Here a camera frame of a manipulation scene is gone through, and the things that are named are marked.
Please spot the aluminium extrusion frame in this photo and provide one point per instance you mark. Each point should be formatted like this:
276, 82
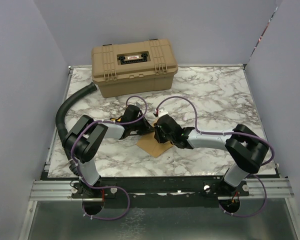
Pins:
222, 96

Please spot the brown paper envelope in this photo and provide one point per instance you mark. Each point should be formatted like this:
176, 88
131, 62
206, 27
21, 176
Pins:
149, 144

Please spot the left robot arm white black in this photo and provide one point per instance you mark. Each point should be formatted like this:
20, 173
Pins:
84, 139

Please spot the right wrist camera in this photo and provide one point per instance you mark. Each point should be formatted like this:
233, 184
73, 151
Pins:
160, 112

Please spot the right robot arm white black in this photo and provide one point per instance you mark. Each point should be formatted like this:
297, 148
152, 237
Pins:
245, 147

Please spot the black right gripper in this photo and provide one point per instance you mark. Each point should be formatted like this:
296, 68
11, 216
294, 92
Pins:
157, 136

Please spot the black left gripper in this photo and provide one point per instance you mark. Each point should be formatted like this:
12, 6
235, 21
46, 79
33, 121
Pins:
145, 129

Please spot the tan plastic toolbox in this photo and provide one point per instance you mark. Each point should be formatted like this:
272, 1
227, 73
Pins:
123, 69

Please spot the yellow black utility knife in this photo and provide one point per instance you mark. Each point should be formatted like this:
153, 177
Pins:
113, 119

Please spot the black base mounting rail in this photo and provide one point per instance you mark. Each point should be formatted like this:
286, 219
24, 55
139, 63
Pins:
141, 192

